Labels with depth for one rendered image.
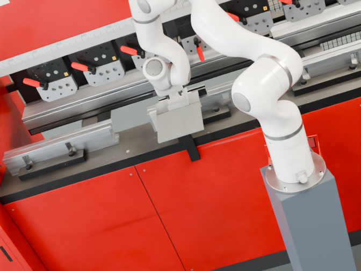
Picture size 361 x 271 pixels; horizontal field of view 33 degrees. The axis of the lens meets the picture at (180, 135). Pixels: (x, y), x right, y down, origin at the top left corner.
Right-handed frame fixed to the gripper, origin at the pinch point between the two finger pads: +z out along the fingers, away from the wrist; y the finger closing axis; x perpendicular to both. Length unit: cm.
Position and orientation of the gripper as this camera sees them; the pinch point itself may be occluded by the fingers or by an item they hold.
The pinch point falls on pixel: (173, 92)
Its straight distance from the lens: 238.5
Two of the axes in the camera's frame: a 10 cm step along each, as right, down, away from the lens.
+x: 2.5, 9.3, -2.5
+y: -9.5, 2.9, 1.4
